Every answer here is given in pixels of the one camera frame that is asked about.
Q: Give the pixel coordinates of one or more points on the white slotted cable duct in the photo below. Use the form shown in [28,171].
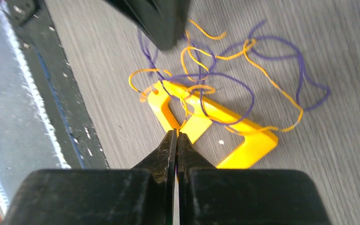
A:
[27,137]

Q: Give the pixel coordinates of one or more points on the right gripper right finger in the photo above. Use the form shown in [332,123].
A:
[211,196]

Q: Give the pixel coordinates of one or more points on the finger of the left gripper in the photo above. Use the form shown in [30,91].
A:
[162,21]

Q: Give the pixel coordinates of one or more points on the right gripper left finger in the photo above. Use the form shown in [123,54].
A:
[141,195]

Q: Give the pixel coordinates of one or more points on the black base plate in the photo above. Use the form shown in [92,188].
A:
[54,79]

